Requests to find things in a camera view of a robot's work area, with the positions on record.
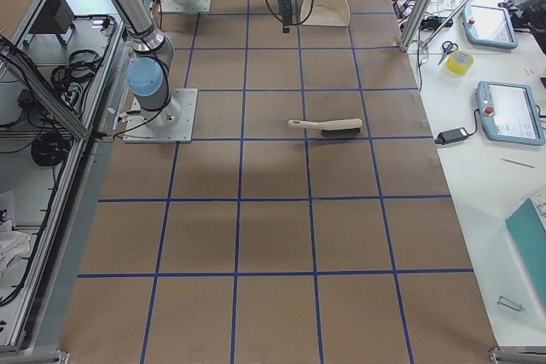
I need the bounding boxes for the beige plastic dustpan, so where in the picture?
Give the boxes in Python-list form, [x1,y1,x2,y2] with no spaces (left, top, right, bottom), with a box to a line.
[300,0,351,27]

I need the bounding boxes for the beige hand brush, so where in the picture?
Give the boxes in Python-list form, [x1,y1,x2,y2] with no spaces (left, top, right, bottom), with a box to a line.
[287,118,363,137]

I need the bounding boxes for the yellow tape roll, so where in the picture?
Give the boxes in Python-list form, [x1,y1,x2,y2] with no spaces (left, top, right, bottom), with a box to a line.
[445,49,474,76]

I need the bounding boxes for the metal rod green tip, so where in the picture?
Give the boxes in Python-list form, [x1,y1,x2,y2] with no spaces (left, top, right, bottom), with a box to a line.
[420,0,470,50]

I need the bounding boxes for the far teach pendant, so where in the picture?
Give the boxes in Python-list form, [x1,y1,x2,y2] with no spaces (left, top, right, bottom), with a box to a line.
[462,4,519,49]

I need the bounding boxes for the teach pendant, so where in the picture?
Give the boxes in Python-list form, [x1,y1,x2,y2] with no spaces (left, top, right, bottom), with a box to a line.
[476,81,545,146]
[462,4,519,49]

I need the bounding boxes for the black power adapter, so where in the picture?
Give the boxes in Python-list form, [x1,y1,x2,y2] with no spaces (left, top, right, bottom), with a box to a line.
[434,127,469,145]

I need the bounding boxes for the near teach pendant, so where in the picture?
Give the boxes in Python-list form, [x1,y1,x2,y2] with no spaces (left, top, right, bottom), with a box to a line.
[476,81,545,146]

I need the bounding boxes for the teal notebook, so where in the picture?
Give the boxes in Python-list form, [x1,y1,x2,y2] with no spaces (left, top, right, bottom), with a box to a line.
[506,199,545,289]

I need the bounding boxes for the black handled scissors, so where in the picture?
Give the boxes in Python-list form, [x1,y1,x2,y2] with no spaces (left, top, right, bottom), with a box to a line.
[438,40,459,66]

